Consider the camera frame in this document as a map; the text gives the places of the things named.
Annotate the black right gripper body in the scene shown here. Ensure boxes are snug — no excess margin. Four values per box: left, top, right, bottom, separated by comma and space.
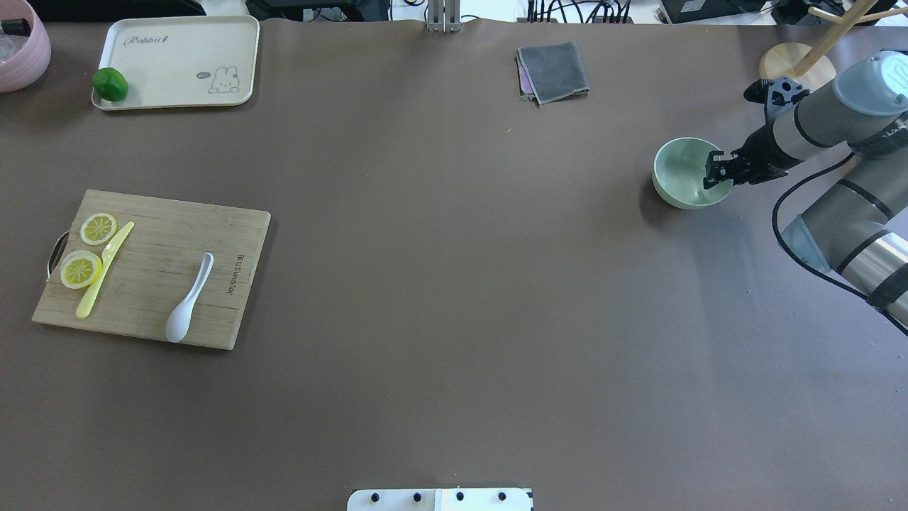
716, 131, 790, 185

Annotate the pale green bowl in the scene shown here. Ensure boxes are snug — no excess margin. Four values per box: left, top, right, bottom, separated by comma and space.
651, 137, 732, 210

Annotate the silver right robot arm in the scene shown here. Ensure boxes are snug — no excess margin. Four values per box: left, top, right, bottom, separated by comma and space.
702, 50, 907, 332

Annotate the white ceramic spoon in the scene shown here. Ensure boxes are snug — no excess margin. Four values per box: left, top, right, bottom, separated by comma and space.
165, 252, 214, 343

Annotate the pink bowl of ice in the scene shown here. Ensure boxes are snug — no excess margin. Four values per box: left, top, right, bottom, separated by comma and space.
1, 1, 51, 94

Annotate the wooden mug tree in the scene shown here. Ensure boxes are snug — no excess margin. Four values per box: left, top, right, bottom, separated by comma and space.
758, 1, 907, 89

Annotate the grey folded cloth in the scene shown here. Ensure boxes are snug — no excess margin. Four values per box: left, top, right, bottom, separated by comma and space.
515, 41, 590, 106

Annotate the cream rabbit tray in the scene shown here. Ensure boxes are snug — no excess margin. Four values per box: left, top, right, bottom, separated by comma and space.
92, 14, 260, 111

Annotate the wooden cutting board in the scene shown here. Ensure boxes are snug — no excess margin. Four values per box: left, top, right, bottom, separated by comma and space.
32, 189, 270, 350

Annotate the green lime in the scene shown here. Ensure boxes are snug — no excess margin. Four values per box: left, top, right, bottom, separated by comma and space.
92, 67, 129, 101

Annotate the yellow plastic knife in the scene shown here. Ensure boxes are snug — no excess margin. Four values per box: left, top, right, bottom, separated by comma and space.
75, 222, 134, 318

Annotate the steel muddler black tip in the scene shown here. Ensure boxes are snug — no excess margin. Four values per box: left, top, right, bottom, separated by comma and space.
0, 18, 32, 38

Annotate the aluminium frame post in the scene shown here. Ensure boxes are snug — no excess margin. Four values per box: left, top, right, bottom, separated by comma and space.
426, 0, 463, 33

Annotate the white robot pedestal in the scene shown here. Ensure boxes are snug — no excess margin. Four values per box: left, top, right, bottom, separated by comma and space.
346, 486, 534, 510

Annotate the lemon slice near handle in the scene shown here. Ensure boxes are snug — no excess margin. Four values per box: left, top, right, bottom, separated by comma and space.
59, 250, 103, 289

